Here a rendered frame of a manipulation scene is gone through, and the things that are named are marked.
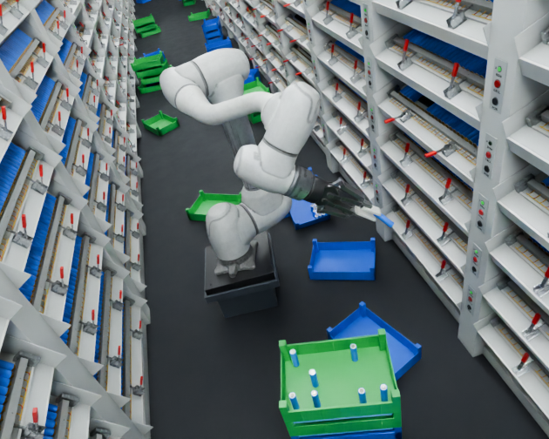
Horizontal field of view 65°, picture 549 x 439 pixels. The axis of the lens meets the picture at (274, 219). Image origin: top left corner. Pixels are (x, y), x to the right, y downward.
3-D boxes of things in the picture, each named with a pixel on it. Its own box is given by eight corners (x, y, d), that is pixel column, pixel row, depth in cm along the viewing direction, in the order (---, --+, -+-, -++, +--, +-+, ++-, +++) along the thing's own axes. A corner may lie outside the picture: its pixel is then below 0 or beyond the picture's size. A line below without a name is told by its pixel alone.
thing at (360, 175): (378, 211, 213) (367, 193, 205) (333, 156, 261) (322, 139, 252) (413, 186, 210) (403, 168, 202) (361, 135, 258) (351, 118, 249)
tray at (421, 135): (477, 192, 123) (469, 171, 118) (381, 113, 171) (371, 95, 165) (540, 151, 120) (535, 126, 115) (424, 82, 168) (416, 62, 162)
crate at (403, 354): (328, 341, 176) (325, 329, 171) (363, 313, 183) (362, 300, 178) (383, 392, 155) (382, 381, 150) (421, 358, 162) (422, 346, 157)
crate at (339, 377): (284, 423, 113) (278, 408, 108) (283, 355, 129) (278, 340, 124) (401, 413, 109) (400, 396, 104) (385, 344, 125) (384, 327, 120)
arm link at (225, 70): (243, 226, 197) (282, 204, 203) (260, 242, 184) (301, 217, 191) (179, 58, 153) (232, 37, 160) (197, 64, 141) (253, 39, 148)
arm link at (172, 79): (168, 87, 137) (205, 71, 141) (145, 66, 148) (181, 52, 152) (179, 121, 147) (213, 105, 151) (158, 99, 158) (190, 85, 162)
